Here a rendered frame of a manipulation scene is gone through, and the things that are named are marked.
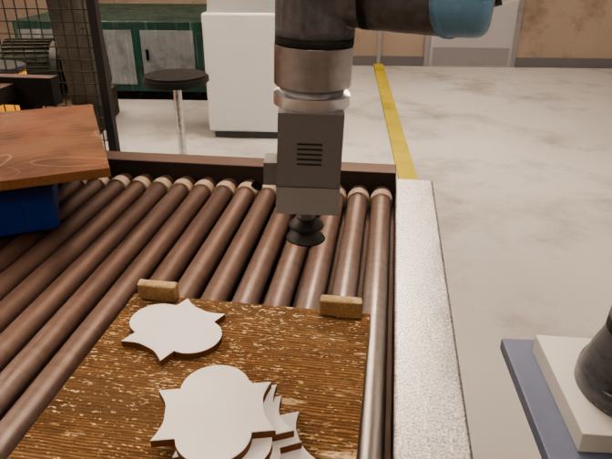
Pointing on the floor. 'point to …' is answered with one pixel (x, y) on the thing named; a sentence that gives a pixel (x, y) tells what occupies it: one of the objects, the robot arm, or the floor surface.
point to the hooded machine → (240, 67)
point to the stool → (183, 77)
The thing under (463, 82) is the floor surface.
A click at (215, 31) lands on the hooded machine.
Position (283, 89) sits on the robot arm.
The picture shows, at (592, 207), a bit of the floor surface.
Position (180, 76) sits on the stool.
